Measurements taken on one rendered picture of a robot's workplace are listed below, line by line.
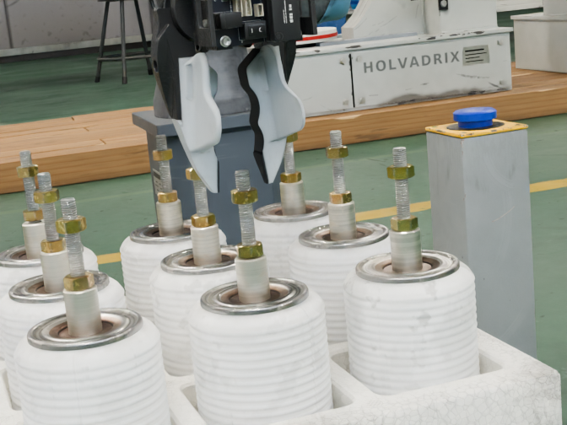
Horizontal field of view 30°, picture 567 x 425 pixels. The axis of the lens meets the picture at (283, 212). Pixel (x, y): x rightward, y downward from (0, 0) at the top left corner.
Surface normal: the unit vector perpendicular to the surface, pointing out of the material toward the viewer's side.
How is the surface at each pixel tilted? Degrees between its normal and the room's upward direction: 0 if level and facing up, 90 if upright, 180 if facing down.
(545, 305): 0
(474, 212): 90
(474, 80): 90
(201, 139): 85
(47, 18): 90
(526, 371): 0
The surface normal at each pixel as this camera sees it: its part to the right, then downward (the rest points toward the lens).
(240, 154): 0.31, 0.18
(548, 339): -0.09, -0.97
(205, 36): -0.91, 0.17
